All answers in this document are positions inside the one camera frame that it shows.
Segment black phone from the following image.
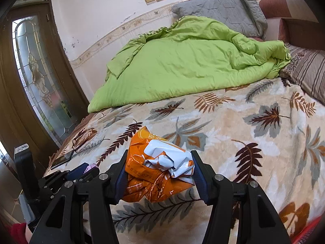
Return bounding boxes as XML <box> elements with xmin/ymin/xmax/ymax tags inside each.
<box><xmin>50</xmin><ymin>149</ymin><xmax>75</xmax><ymax>170</ymax></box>

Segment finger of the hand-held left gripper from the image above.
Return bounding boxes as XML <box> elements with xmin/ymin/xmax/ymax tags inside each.
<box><xmin>77</xmin><ymin>168</ymin><xmax>100</xmax><ymax>183</ymax></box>
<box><xmin>66</xmin><ymin>163</ymin><xmax>90</xmax><ymax>181</ymax></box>

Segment leaf print blanket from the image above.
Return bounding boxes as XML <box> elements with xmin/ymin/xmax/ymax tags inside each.
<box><xmin>43</xmin><ymin>77</ymin><xmax>325</xmax><ymax>244</ymax></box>

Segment green duvet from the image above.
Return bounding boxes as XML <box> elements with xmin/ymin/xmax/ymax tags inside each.
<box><xmin>88</xmin><ymin>15</ymin><xmax>292</xmax><ymax>113</ymax></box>

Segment orange wrapper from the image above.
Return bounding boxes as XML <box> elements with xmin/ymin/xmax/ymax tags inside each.
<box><xmin>122</xmin><ymin>126</ymin><xmax>196</xmax><ymax>204</ymax></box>

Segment wooden door with glass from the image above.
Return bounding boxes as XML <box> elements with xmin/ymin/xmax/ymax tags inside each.
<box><xmin>0</xmin><ymin>0</ymin><xmax>89</xmax><ymax>163</ymax></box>

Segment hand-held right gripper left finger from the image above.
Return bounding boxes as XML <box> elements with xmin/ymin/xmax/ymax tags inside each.
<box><xmin>29</xmin><ymin>149</ymin><xmax>129</xmax><ymax>244</ymax></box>

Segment striped brown pillow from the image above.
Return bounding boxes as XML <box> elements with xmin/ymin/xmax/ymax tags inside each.
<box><xmin>278</xmin><ymin>43</ymin><xmax>325</xmax><ymax>102</ymax></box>

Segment eyeglasses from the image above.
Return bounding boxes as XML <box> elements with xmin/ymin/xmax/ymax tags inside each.
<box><xmin>70</xmin><ymin>132</ymin><xmax>111</xmax><ymax>153</ymax></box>

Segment person's left forearm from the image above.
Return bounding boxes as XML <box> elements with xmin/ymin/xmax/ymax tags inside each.
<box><xmin>10</xmin><ymin>222</ymin><xmax>35</xmax><ymax>244</ymax></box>

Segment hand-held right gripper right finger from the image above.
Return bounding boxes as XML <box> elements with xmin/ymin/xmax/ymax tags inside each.
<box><xmin>190</xmin><ymin>150</ymin><xmax>292</xmax><ymax>244</ymax></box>

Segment wooden headboard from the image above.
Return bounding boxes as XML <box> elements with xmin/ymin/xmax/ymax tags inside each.
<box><xmin>259</xmin><ymin>0</ymin><xmax>325</xmax><ymax>54</ymax></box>

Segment red plastic basket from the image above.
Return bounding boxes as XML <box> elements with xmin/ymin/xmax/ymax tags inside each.
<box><xmin>289</xmin><ymin>216</ymin><xmax>323</xmax><ymax>244</ymax></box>

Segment grey quilted pillow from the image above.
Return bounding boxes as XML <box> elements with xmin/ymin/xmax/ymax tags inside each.
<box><xmin>172</xmin><ymin>0</ymin><xmax>268</xmax><ymax>40</ymax></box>

